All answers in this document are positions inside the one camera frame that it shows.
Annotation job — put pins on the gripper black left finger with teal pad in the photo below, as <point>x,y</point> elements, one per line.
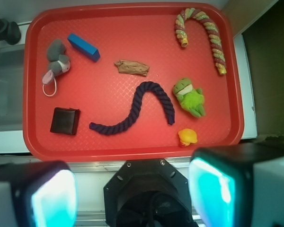
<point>41,194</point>

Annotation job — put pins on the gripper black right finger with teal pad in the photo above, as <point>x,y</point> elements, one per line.
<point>238,186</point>

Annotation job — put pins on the green plush frog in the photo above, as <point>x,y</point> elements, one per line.
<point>189,98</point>

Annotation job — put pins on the brown cardboard panel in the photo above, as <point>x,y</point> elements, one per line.
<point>264,42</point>

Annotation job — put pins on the red plastic tray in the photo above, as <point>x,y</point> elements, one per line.
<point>141,32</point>

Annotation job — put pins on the black square pouch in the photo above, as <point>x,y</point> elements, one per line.
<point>65,121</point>

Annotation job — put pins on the grey toy sink basin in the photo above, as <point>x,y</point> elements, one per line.
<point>11,87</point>

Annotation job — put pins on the yellow rubber duck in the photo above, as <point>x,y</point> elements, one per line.
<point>187,137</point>

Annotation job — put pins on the grey sink faucet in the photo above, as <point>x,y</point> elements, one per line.
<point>9,32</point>

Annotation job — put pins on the blue rectangular block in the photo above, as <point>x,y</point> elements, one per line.
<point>84,47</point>

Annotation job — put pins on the brown wood piece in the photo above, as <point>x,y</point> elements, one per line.
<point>132,67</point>

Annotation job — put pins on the grey plush mouse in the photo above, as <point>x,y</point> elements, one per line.
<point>59,63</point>

